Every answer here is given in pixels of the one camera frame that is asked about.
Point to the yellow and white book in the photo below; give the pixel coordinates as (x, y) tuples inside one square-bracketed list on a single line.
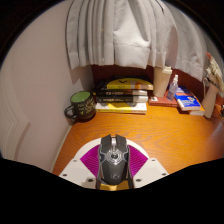
[(121, 107)]

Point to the grey angular computer mouse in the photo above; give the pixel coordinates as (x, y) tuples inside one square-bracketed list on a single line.
[(114, 160)]

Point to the white ceramic jug vase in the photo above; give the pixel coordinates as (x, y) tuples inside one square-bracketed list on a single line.
[(210, 101)]

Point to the clear spray bottle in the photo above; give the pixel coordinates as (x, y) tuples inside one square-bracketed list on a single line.
[(172, 88)]

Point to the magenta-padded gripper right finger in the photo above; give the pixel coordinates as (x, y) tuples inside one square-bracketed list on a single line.
[(151, 172)]

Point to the blue cover book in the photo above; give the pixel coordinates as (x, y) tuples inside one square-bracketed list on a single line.
[(188, 100)]

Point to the beige lidded tumbler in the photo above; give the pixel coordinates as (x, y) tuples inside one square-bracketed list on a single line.
[(161, 81)]

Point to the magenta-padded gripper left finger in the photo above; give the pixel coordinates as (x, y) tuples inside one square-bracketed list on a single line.
[(76, 173)]

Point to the white pleated curtain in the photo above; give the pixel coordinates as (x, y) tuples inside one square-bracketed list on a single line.
[(133, 30)]

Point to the dark green mug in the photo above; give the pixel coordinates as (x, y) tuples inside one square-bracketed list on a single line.
[(82, 105)]

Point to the yellow and black book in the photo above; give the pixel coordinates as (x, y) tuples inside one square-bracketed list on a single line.
[(130, 84)]

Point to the red-brown flat book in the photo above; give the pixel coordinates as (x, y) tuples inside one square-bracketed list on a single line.
[(160, 101)]

